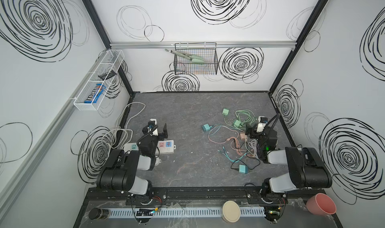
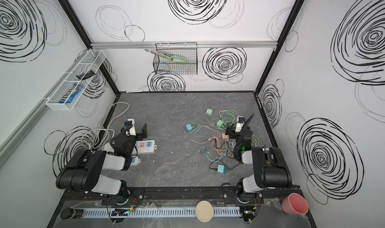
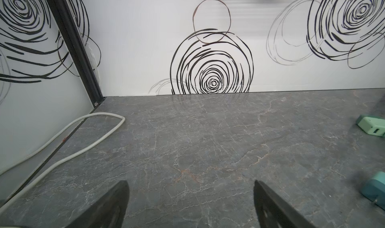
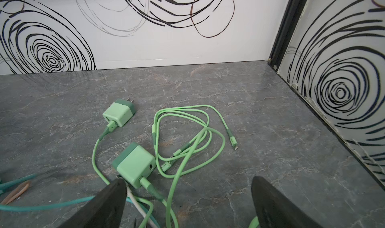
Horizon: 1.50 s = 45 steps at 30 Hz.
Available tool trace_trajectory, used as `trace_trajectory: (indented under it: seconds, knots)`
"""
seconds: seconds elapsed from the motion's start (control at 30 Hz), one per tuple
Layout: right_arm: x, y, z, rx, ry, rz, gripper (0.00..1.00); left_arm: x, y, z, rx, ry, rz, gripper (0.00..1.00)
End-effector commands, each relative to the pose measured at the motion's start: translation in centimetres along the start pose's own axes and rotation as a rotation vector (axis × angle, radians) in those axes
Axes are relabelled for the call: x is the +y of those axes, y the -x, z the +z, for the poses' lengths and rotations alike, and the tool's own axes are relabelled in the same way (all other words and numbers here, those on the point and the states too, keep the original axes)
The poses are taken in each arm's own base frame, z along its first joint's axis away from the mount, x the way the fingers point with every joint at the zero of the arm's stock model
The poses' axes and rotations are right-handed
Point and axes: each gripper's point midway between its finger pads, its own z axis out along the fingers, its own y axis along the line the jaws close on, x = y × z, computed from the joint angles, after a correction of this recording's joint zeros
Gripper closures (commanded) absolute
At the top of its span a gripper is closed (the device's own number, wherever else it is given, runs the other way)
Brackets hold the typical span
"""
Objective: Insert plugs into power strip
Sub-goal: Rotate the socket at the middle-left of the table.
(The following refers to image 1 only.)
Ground white multicolour power strip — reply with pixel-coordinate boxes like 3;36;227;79
157;140;176;154

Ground teal charger plug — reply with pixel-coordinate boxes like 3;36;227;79
202;124;212;132

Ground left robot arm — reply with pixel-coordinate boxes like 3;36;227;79
96;120;168;199

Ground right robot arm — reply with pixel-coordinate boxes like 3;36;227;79
245;123;332;198

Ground white blue power strip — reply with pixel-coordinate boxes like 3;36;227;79
123;143;138;152

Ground light green charger plug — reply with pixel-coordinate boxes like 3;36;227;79
233;120;242;129

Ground small green charger plug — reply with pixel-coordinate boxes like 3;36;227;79
222;109;229;116

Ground blue candy packet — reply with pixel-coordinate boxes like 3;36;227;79
84;83;106;104

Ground black remote control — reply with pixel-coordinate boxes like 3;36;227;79
98;70;116;81

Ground beige round lid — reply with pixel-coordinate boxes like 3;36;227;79
222;201;241;223

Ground pink plastic cup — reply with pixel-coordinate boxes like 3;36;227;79
306;193;336;216

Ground dark glass jar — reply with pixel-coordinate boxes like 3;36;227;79
88;208;110;220

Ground green kitchen tongs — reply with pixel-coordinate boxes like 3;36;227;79
164;49;205;63

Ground green charger cable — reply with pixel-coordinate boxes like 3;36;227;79
224;109;259;131

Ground white power strip cable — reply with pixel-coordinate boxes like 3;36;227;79
102;102;147;150

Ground pink charger cable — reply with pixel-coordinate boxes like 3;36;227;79
208;128;256;156

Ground white wire wall shelf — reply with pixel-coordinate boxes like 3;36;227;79
73;49;124;111

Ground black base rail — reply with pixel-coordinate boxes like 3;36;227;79
83;185;325;204

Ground white slotted cable duct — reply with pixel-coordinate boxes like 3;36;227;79
107;206;267;219

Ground black wire wall basket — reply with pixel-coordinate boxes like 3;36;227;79
172;42;219;75

